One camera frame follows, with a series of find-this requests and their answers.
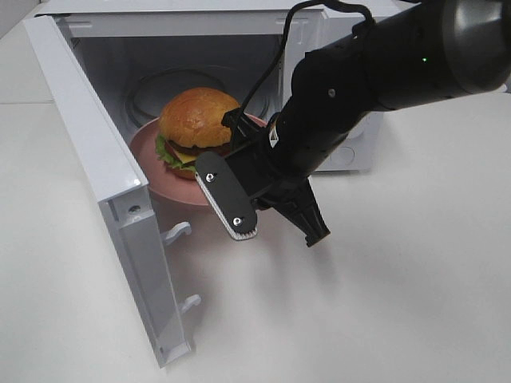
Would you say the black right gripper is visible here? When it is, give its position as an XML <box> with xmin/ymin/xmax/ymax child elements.
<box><xmin>223</xmin><ymin>113</ymin><xmax>331</xmax><ymax>247</ymax></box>

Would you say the burger with lettuce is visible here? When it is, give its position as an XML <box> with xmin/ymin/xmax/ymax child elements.
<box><xmin>156</xmin><ymin>93</ymin><xmax>240</xmax><ymax>180</ymax></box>

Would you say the pink plate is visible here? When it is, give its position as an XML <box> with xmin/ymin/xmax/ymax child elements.
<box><xmin>129</xmin><ymin>113</ymin><xmax>266</xmax><ymax>207</ymax></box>

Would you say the white microwave door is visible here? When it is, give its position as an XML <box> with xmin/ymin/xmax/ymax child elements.
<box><xmin>24</xmin><ymin>16</ymin><xmax>200</xmax><ymax>366</ymax></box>

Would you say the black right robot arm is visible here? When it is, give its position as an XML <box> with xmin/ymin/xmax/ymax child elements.
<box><xmin>227</xmin><ymin>1</ymin><xmax>510</xmax><ymax>246</ymax></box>

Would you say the glass microwave turntable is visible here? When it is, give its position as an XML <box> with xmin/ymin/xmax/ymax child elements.
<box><xmin>125</xmin><ymin>65</ymin><xmax>249</xmax><ymax>128</ymax></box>

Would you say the white microwave oven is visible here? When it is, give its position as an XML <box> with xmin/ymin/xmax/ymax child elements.
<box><xmin>32</xmin><ymin>1</ymin><xmax>292</xmax><ymax>146</ymax></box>

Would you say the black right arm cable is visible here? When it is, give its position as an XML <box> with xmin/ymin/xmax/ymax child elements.
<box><xmin>220</xmin><ymin>0</ymin><xmax>376</xmax><ymax>132</ymax></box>

